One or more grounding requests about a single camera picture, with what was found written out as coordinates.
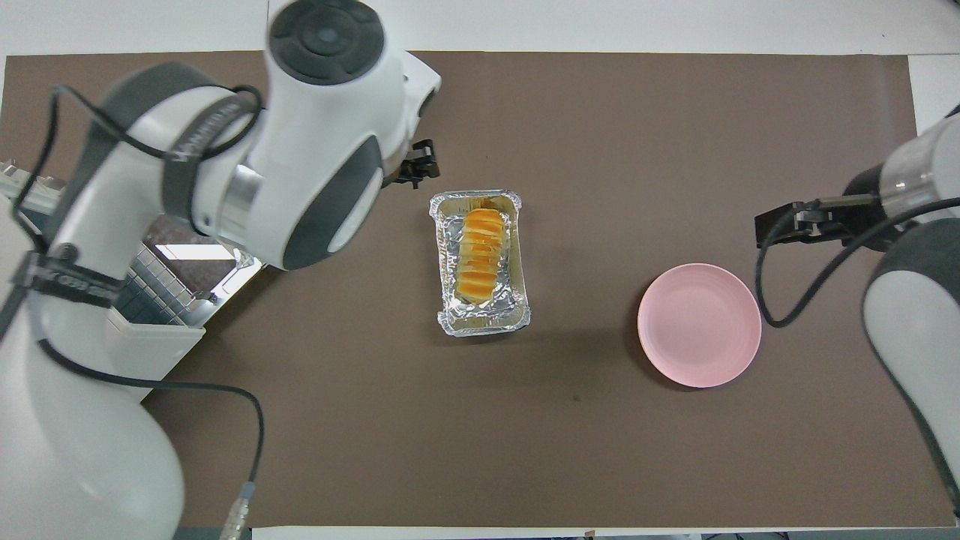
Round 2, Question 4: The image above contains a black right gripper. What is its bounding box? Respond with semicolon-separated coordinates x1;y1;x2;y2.
754;163;905;253

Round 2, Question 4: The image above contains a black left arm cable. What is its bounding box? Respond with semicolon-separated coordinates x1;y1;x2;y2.
0;82;268;540

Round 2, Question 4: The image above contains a golden bread loaf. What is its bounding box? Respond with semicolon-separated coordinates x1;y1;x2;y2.
458;208;506;305

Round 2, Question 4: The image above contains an aluminium foil tray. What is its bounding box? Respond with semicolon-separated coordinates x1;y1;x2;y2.
429;189;532;338

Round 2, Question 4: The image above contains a glass oven door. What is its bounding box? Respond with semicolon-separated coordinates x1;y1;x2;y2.
141;236;265;305

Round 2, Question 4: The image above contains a brown table mat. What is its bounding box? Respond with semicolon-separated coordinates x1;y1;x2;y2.
0;51;958;528

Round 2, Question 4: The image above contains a pink round plate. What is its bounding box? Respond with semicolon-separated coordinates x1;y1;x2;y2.
637;263;762;389

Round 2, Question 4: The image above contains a cream toaster oven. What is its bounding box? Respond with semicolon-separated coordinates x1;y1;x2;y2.
0;157;207;402

